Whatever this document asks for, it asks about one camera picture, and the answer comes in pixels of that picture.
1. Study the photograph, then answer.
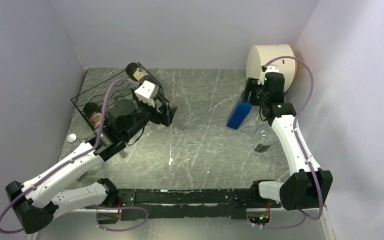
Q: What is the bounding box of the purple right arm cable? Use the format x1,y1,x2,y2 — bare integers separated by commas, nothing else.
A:
261,55,324,230

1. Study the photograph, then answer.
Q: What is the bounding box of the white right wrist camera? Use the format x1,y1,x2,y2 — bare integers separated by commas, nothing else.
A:
261,65,280,75

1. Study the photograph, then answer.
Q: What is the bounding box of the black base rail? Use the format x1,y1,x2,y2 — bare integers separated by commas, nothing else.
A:
101,187,281,221

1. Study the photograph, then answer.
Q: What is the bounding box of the green wine bottle silver neck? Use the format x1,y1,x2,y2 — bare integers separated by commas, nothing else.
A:
83,102,126,162

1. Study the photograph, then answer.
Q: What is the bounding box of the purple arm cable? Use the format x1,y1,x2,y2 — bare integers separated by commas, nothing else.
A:
261,55,324,230
0,78,137,234

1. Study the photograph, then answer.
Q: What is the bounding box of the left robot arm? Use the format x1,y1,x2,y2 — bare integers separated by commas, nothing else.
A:
5,98,178,234

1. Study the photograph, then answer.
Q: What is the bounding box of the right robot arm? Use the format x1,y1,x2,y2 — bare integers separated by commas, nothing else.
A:
242,72,333,211

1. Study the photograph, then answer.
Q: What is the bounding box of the green wine bottle black neck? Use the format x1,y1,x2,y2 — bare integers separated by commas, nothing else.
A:
125,62,166,100

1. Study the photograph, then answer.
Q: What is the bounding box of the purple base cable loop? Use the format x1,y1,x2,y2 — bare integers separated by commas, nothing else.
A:
84,204,150,233

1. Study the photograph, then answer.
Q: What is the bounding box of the black wire wine rack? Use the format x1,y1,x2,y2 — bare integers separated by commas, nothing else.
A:
70,62,164,135

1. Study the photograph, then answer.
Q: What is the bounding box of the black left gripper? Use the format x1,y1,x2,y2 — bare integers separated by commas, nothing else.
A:
124,87,178,140

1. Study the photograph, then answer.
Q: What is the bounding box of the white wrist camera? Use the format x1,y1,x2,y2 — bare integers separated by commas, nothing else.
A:
134,80,159,107
261,65,280,75

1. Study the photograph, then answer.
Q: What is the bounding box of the cream cylindrical container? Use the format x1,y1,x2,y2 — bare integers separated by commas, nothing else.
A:
245,44,297,92

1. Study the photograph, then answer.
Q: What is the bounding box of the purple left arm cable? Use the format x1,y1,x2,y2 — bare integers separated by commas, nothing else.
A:
0,78,137,234

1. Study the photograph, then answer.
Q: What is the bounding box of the clear bottle white cap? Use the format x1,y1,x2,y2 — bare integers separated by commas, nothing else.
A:
249,124,278,155

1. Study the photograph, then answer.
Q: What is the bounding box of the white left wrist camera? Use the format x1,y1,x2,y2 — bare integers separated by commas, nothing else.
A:
134,80,159,107

